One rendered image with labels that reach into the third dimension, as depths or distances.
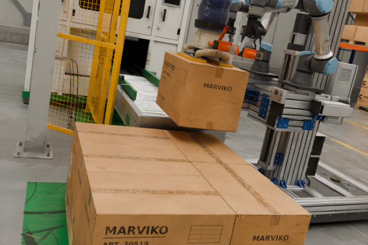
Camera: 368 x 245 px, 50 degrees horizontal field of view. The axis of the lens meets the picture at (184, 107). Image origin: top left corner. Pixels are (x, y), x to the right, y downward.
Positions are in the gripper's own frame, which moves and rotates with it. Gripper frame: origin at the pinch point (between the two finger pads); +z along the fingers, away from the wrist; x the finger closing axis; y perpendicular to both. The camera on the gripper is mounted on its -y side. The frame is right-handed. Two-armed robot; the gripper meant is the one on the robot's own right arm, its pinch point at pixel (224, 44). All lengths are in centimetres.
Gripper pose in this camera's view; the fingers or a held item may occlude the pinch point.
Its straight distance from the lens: 306.5
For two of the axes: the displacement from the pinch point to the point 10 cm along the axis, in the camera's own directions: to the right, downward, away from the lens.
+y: 3.0, 2.7, -9.2
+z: -1.8, 9.6, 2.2
